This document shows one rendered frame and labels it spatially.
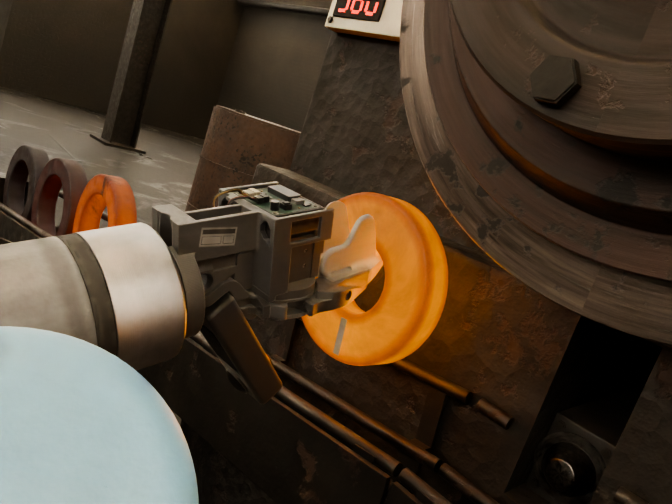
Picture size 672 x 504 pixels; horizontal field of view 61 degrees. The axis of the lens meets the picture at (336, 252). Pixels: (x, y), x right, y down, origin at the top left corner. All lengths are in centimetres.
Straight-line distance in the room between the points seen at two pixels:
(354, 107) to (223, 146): 249
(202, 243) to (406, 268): 18
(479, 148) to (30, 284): 29
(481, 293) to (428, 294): 8
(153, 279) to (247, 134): 281
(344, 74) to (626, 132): 50
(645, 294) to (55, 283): 32
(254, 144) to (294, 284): 273
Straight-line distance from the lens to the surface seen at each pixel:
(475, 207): 42
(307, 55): 1023
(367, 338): 49
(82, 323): 32
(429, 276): 46
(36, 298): 32
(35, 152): 125
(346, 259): 45
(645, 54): 32
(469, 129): 41
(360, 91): 72
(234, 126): 316
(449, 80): 43
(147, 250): 34
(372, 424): 56
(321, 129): 75
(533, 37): 33
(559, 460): 52
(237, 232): 38
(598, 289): 38
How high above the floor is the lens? 94
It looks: 11 degrees down
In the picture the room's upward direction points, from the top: 19 degrees clockwise
